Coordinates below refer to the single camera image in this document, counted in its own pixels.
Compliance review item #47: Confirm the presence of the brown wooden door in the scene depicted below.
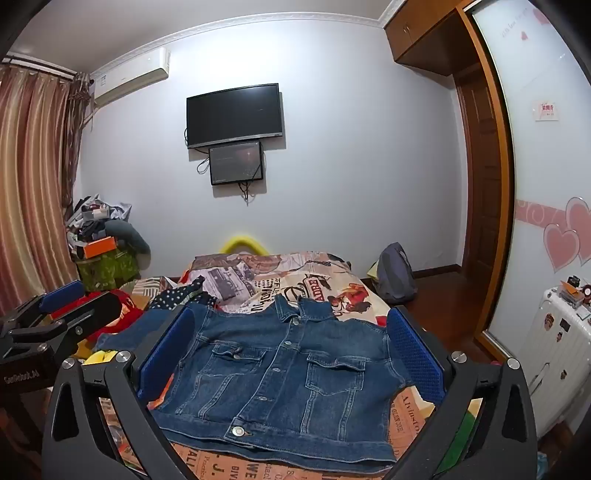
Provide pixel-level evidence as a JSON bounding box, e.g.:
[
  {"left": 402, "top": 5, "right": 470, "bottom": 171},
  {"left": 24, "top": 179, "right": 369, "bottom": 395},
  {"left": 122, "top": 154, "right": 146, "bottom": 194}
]
[{"left": 455, "top": 65, "right": 498, "bottom": 278}]

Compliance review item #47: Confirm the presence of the navy patterned sweater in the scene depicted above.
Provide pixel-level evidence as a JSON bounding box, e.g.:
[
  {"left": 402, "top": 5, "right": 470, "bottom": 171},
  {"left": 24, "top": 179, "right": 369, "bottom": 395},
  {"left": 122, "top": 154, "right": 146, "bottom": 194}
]
[{"left": 150, "top": 284, "right": 220, "bottom": 312}]

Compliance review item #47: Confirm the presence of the white red wardrobe sticker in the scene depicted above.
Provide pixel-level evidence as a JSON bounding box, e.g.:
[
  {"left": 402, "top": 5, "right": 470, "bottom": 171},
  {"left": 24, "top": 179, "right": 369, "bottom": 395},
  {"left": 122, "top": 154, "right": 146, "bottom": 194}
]
[{"left": 536, "top": 99, "right": 561, "bottom": 122}]

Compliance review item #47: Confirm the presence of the printed bed sheet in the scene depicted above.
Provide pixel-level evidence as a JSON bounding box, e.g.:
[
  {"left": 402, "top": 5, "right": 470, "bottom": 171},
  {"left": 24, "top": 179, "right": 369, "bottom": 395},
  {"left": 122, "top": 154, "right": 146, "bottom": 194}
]
[{"left": 76, "top": 251, "right": 485, "bottom": 480}]

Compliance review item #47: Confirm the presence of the yellow foam ring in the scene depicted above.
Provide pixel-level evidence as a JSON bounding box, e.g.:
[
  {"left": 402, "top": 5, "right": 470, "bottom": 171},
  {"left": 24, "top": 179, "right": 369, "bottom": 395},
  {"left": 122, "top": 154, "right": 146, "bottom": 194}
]
[{"left": 219, "top": 234, "right": 273, "bottom": 256}]

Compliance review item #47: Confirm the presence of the pile of clutter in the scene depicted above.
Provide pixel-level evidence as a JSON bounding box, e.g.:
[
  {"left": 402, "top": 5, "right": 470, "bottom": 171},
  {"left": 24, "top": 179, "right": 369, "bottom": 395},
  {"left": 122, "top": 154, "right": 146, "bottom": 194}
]
[{"left": 65, "top": 194, "right": 134, "bottom": 250}]

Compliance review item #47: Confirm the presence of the red plush toy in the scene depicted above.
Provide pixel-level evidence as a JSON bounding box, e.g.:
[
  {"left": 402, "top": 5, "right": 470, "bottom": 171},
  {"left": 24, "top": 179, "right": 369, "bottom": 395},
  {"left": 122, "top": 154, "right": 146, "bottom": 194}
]
[{"left": 48, "top": 291, "right": 144, "bottom": 334}]

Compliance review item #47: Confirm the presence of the white air conditioner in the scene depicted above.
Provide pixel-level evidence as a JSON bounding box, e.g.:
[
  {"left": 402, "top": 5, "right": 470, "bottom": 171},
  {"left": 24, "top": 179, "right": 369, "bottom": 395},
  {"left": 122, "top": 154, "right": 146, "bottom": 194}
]
[{"left": 90, "top": 47, "right": 171, "bottom": 106}]

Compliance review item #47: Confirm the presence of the white heart-print wardrobe door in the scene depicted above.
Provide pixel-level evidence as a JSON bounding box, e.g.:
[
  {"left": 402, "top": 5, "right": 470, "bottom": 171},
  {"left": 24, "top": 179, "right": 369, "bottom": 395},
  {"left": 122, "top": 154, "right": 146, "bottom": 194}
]
[{"left": 471, "top": 0, "right": 591, "bottom": 352}]

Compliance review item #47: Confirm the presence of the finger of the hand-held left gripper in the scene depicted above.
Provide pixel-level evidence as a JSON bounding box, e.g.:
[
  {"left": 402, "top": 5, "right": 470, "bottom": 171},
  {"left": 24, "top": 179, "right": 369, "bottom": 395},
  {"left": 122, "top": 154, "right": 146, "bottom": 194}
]
[
  {"left": 0, "top": 291, "right": 124, "bottom": 359},
  {"left": 0, "top": 280, "right": 88, "bottom": 331}
]

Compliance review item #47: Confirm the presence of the striped brown curtain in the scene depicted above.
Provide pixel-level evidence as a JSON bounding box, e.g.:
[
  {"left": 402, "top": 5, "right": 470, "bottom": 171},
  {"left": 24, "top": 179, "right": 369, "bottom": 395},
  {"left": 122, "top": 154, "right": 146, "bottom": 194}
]
[{"left": 0, "top": 58, "right": 90, "bottom": 296}]

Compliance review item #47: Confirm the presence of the blue denim jacket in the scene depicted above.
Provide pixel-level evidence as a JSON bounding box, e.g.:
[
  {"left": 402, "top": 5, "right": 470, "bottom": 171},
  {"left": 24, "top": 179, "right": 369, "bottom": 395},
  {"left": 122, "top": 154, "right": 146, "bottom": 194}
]
[{"left": 95, "top": 295, "right": 414, "bottom": 474}]

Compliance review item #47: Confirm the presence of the orange box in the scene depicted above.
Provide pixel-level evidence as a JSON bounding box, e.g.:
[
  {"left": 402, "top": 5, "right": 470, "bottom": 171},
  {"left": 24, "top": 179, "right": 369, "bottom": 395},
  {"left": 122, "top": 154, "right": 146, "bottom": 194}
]
[{"left": 83, "top": 236, "right": 117, "bottom": 259}]

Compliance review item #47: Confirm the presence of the green patterned bag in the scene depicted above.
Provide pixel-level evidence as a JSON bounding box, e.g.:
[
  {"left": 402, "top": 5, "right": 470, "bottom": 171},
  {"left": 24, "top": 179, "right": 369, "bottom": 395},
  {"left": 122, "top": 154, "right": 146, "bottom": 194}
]
[{"left": 76, "top": 249, "right": 141, "bottom": 291}]

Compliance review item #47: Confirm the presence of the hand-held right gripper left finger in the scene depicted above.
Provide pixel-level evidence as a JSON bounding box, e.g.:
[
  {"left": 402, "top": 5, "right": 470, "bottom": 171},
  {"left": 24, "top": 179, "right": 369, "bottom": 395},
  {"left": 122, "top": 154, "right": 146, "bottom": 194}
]
[{"left": 41, "top": 305, "right": 199, "bottom": 480}]

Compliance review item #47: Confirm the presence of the small black wall monitor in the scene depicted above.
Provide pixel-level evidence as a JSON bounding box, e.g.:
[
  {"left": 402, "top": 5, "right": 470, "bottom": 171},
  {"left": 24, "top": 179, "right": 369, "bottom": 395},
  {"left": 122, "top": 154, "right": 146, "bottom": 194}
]
[{"left": 209, "top": 141, "right": 265, "bottom": 186}]

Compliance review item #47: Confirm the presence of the wooden overhead cabinet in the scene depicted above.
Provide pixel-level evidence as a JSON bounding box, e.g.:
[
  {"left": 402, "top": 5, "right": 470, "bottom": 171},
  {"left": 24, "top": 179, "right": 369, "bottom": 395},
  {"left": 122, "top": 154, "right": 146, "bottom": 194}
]
[{"left": 383, "top": 0, "right": 483, "bottom": 77}]

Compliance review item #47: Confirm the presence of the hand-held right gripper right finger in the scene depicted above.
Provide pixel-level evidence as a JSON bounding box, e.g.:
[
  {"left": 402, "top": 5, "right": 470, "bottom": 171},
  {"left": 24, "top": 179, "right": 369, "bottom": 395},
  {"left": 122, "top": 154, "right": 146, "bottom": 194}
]
[{"left": 383, "top": 305, "right": 539, "bottom": 480}]

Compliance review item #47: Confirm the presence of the green cloth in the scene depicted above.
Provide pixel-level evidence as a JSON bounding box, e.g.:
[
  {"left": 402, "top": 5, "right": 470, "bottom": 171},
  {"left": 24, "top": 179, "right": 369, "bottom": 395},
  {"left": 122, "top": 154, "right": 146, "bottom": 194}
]
[{"left": 434, "top": 406, "right": 483, "bottom": 476}]

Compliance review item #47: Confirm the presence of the black wall television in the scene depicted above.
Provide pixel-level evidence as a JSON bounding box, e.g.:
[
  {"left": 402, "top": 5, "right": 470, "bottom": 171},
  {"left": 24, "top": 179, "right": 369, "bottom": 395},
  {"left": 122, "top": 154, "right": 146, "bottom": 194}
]
[{"left": 186, "top": 83, "right": 283, "bottom": 150}]

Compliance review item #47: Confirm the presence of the grey backpack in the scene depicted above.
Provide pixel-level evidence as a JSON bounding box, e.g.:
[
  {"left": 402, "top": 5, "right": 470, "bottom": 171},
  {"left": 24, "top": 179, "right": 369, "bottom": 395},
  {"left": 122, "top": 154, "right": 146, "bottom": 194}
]
[{"left": 373, "top": 242, "right": 419, "bottom": 304}]

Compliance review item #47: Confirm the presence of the white suitcase with stickers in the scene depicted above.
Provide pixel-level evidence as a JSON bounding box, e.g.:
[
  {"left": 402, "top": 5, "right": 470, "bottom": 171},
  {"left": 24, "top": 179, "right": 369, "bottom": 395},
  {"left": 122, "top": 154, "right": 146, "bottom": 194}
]
[{"left": 524, "top": 286, "right": 591, "bottom": 435}]

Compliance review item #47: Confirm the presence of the orange item on suitcase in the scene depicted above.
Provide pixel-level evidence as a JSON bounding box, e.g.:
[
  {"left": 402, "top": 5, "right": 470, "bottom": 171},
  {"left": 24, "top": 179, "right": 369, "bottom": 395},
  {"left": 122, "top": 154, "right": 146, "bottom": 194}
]
[{"left": 556, "top": 281, "right": 583, "bottom": 308}]

